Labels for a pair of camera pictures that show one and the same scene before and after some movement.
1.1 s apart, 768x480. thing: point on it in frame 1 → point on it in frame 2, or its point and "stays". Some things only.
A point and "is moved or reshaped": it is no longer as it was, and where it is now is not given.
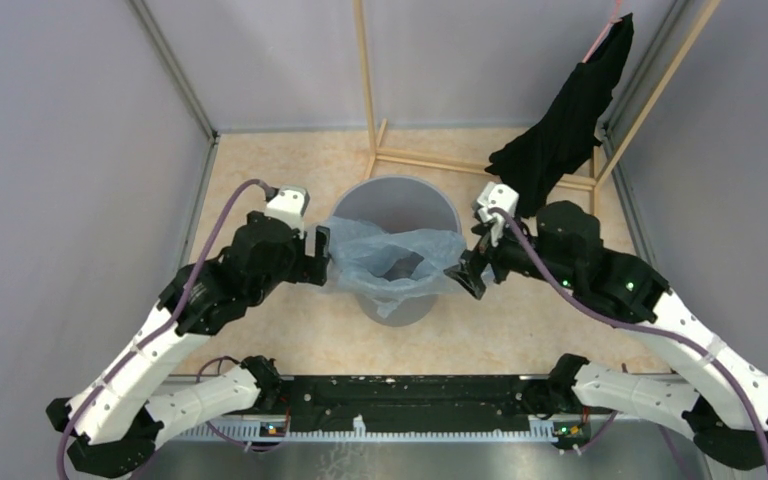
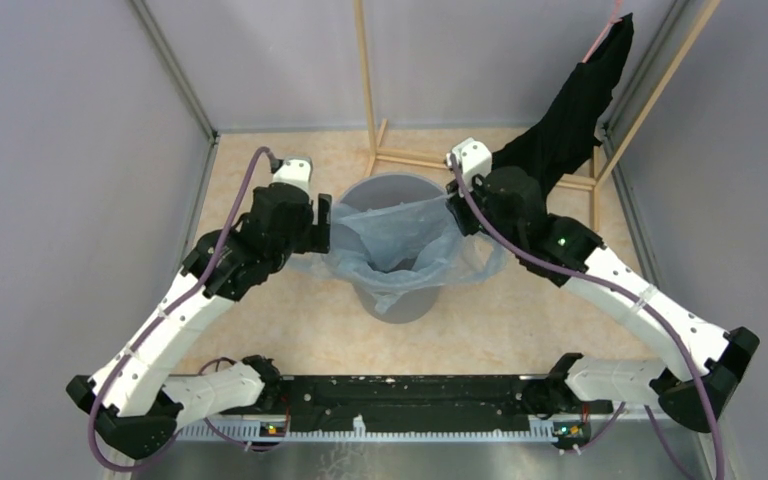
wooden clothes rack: x=596 y=170 stays
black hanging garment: x=562 y=139 stays
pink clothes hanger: x=612 y=21 stays
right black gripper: x=469 y=268 → x=457 y=205
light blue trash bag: x=355 y=245 is moved or reshaped
